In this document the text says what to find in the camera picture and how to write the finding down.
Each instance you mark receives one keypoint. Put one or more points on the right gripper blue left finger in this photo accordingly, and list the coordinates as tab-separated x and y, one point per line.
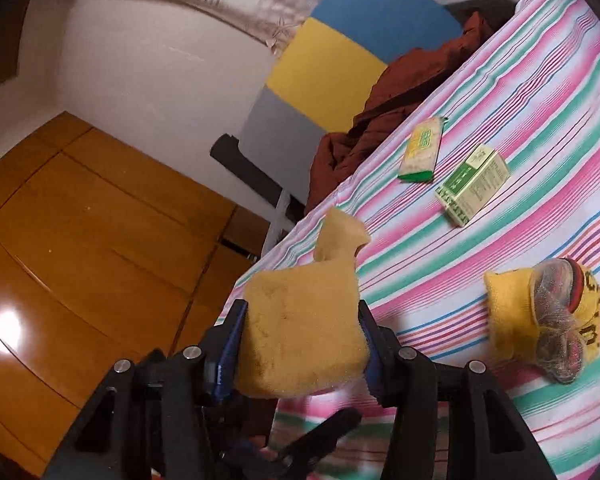
223	343

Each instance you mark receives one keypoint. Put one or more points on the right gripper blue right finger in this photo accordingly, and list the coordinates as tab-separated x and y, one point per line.
382	371

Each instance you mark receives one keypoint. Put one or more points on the yellow pouch with mesh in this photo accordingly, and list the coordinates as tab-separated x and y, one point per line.
547	316

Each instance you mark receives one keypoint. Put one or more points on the green white small box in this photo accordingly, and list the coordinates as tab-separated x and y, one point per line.
472	184

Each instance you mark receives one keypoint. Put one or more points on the wooden wardrobe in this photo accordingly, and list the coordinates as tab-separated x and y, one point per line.
105	254

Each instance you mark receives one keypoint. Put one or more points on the striped pink green bedsheet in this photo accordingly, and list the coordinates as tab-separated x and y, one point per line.
531	92

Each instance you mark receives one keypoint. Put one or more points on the dark red jacket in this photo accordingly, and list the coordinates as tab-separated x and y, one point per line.
400	89

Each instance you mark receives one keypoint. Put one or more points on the grey yellow blue chair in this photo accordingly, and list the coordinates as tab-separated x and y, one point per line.
322	81

